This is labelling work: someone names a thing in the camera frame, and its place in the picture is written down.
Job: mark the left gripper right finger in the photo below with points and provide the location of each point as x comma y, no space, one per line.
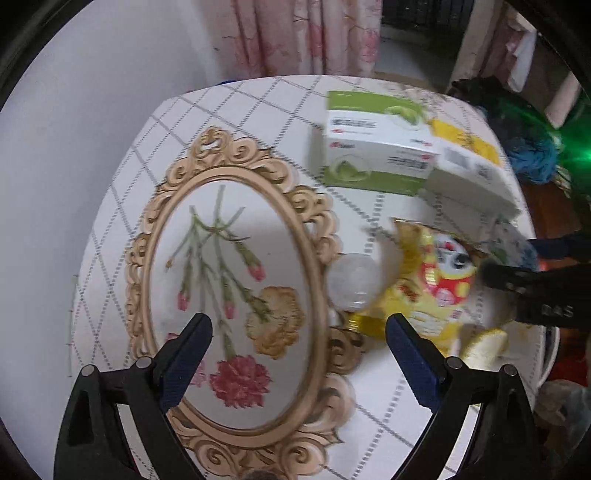
502,445

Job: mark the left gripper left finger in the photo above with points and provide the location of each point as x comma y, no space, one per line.
92,443

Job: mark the blue white milk carton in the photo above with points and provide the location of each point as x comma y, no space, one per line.
507,245

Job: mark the yellow snack bag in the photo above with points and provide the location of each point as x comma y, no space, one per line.
437,272

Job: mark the white barcode carton box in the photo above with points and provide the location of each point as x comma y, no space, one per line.
472,180

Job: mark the clear plastic cup lid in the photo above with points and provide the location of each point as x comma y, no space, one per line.
353,281

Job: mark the green white medicine box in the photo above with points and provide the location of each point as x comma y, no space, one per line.
378,143

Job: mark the blue jacket pile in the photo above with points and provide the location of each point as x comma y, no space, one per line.
528,142

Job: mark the hanging clothes rack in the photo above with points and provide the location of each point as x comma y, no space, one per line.
501,42

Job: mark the white patterned tablecloth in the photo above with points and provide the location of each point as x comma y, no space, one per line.
219,206

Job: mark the pink floral curtain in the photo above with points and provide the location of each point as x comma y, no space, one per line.
254,39

